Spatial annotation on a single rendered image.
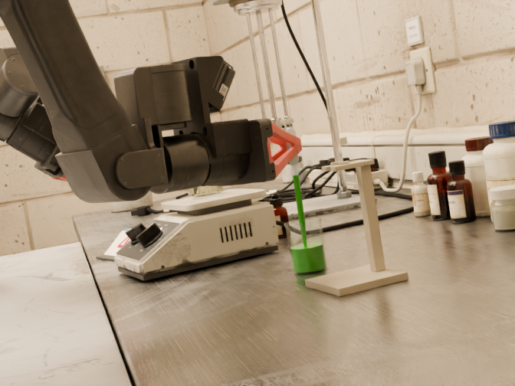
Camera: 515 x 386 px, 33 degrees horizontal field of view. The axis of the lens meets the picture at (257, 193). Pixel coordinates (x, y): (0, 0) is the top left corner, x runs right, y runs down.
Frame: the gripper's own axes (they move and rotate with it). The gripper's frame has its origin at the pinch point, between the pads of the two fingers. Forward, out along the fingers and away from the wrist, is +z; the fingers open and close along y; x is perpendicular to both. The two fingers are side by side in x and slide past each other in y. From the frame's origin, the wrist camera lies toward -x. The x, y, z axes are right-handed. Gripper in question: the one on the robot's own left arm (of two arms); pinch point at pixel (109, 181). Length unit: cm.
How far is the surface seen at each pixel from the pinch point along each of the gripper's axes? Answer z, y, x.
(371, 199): 16.1, -41.1, -7.6
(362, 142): 55, 48, -42
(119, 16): 19, 227, -86
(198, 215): 10.7, -9.7, -1.0
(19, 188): 21, 236, -7
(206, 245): 13.0, -11.7, 2.0
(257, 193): 16.0, -11.1, -7.6
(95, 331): -0.4, -32.9, 17.7
